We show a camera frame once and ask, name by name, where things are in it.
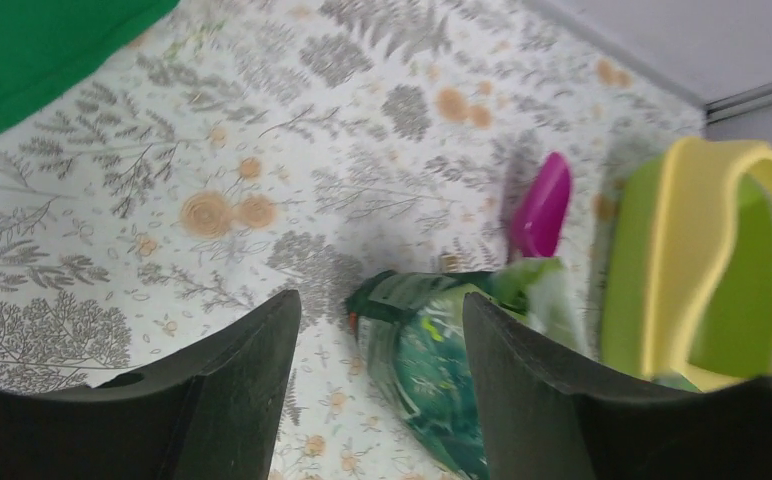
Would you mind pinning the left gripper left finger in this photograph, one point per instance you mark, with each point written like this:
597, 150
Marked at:
208, 411

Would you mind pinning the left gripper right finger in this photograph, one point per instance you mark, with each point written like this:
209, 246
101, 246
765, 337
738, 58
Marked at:
548, 412

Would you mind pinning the green cat litter bag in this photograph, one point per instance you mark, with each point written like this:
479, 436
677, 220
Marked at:
409, 331

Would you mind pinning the magenta plastic scoop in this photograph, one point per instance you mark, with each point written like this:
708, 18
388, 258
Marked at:
536, 225

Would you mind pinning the yellow green litter box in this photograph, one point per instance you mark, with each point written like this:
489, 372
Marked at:
689, 280

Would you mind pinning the green t-shirt on hanger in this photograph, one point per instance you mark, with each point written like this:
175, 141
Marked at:
48, 46

